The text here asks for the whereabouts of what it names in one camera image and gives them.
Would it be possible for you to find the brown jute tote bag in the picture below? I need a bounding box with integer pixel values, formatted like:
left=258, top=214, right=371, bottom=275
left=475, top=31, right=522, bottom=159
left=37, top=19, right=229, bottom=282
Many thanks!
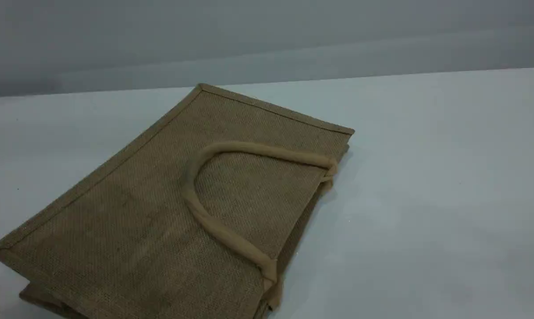
left=0, top=83, right=355, bottom=319

